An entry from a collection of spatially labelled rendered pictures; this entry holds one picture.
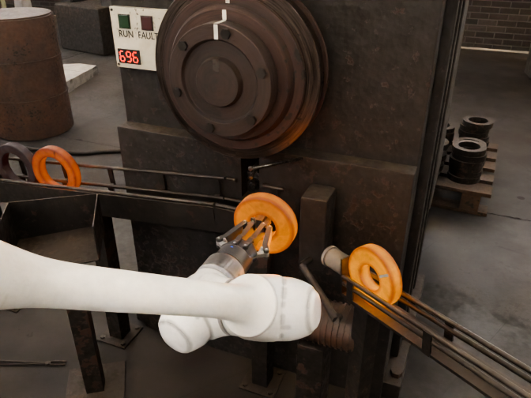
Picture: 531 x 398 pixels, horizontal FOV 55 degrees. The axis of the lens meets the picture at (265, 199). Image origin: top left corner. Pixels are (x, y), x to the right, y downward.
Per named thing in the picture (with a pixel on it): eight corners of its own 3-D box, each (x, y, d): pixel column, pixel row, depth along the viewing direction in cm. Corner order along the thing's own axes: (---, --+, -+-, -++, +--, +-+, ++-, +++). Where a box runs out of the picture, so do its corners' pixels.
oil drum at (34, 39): (35, 112, 444) (10, 3, 401) (90, 121, 424) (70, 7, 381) (-22, 135, 396) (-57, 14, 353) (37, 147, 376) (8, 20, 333)
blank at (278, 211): (233, 190, 124) (227, 197, 121) (292, 193, 117) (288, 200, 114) (245, 244, 131) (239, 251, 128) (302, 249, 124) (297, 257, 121)
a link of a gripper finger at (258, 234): (240, 245, 109) (246, 246, 108) (261, 219, 118) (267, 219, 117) (241, 260, 111) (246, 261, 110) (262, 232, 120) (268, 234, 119)
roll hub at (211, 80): (182, 123, 140) (174, 16, 127) (277, 137, 131) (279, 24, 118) (171, 129, 136) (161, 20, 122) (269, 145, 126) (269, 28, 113)
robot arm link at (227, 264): (236, 308, 102) (248, 289, 107) (234, 272, 97) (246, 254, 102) (196, 297, 105) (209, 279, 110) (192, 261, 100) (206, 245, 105)
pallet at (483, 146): (288, 178, 330) (289, 113, 309) (327, 136, 395) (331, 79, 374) (486, 217, 287) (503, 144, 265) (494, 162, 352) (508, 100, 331)
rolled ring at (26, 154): (24, 145, 177) (32, 142, 180) (-13, 144, 185) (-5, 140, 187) (41, 193, 185) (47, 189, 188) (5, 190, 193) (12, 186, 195)
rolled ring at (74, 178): (22, 155, 179) (29, 152, 182) (49, 201, 185) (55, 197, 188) (58, 142, 170) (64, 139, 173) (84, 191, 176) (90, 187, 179)
